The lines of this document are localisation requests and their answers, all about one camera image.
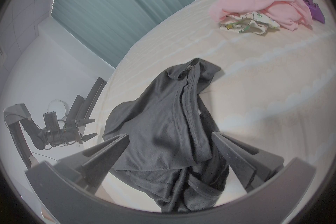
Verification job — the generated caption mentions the white printed garment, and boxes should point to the white printed garment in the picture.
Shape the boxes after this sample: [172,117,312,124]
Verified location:
[219,11,280,35]

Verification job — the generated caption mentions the bed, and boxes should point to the bed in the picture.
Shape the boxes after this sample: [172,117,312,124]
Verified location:
[93,0,336,209]

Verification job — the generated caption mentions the purple satin garment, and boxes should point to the purple satin garment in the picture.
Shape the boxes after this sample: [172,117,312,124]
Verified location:
[282,0,325,24]

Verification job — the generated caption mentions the black chest of drawers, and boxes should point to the black chest of drawers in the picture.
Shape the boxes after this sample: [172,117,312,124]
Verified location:
[83,77,107,120]

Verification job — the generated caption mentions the black T-shirt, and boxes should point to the black T-shirt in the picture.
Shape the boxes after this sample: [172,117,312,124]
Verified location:
[102,58,230,213]

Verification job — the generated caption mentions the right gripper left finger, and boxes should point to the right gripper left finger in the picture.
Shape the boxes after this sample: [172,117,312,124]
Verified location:
[54,134,130,193]

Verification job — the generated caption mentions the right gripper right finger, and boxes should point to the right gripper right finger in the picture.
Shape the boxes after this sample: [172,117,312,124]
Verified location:
[211,132,285,190]

